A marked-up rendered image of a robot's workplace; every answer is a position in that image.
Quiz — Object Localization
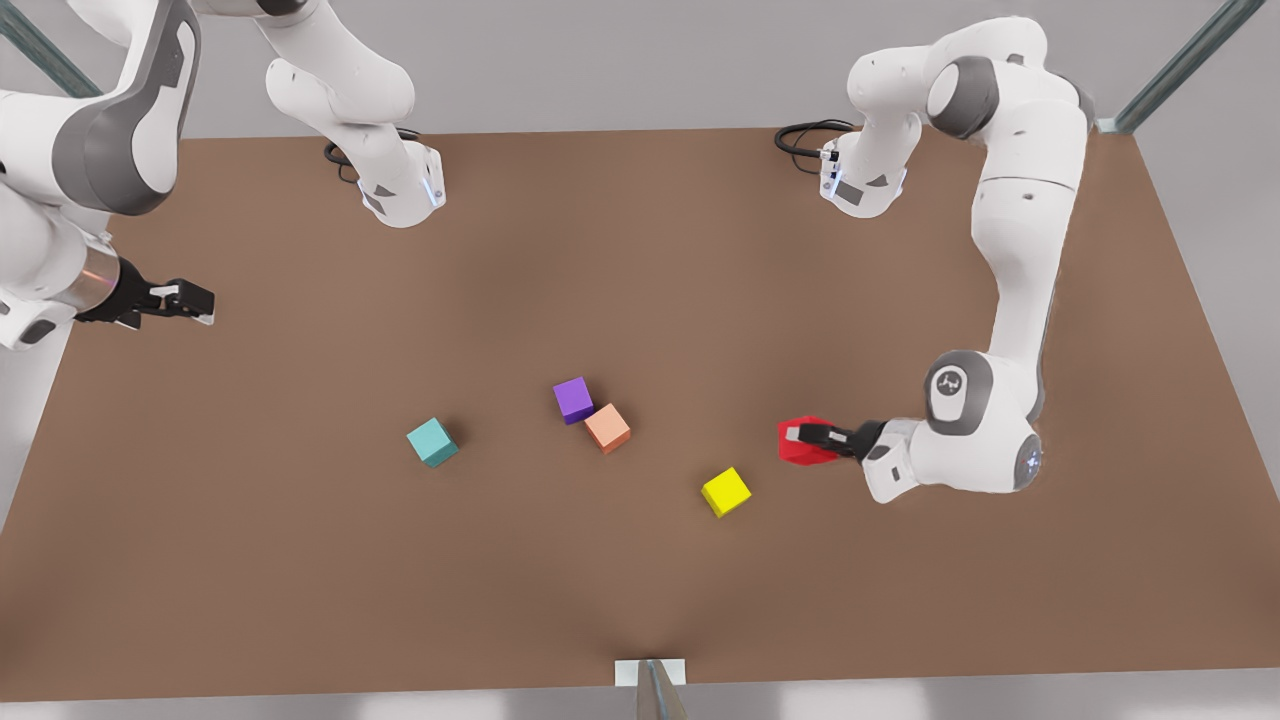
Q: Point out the black cable loop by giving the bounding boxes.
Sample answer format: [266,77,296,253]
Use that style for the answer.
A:
[323,127,423,185]
[774,119,857,177]

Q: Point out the yellow wooden cube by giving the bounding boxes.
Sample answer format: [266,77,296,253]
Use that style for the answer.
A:
[701,466,753,519]

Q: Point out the silver frame post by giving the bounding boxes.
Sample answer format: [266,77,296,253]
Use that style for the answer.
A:
[1096,0,1269,135]
[613,658,689,720]
[0,8,103,99]

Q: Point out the teal wooden cube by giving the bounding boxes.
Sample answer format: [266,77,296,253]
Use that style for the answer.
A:
[406,417,461,469]

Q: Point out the orange wooden cube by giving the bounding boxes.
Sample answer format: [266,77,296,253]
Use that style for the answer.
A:
[584,403,633,455]

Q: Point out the purple wooden cube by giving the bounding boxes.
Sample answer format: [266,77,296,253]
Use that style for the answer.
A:
[552,376,596,426]

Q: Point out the red wooden cube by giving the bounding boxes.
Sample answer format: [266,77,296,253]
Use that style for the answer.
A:
[777,416,841,468]

